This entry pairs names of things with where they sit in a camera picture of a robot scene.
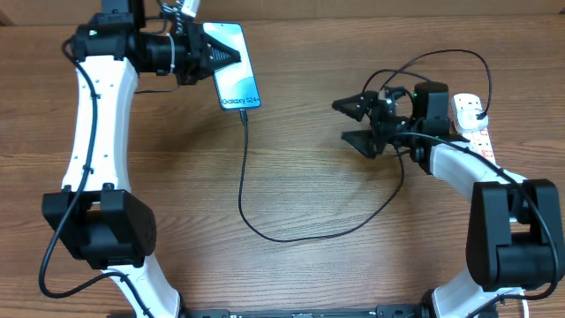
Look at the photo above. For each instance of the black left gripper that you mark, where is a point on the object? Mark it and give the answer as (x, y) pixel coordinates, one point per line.
(200, 45)

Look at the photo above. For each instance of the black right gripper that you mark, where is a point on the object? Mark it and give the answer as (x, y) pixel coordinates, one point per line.
(365, 101)

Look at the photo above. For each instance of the blue Galaxy smartphone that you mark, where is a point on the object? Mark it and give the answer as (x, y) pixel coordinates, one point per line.
(235, 83)

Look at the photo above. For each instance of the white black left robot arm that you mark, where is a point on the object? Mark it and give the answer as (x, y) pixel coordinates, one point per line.
(95, 215)

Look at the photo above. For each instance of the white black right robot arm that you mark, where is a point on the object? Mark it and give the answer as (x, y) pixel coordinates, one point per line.
(515, 242)

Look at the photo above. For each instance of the white charger plug adapter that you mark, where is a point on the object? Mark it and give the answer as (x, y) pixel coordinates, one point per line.
(469, 121)

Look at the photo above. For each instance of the white power strip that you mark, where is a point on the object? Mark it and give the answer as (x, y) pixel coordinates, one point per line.
(466, 108)

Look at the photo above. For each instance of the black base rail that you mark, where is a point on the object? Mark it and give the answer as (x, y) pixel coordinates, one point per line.
(300, 313)

